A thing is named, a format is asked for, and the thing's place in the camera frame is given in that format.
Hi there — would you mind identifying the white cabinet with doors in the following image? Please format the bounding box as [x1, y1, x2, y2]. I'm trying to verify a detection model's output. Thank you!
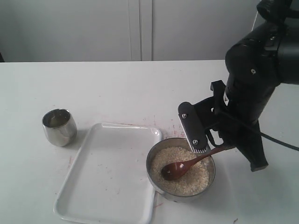
[0, 0, 257, 62]

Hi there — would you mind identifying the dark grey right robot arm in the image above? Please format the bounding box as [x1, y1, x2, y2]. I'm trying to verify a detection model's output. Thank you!
[178, 0, 299, 172]

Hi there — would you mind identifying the steel bowl of rice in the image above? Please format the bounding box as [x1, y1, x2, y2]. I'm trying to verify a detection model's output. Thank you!
[146, 138, 216, 202]

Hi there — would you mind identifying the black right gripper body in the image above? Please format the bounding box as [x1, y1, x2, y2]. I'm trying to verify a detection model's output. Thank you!
[193, 80, 268, 172]

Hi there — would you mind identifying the small steel cup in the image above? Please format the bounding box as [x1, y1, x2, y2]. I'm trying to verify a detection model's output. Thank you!
[42, 108, 77, 147]

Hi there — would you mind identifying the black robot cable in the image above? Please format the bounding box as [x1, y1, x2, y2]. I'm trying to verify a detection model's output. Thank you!
[219, 109, 299, 151]

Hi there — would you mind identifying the white rectangular plastic tray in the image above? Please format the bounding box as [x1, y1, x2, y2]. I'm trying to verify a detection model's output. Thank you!
[54, 123, 162, 224]

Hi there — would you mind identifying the brown wooden spoon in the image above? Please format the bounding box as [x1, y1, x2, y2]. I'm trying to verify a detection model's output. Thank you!
[161, 146, 232, 181]

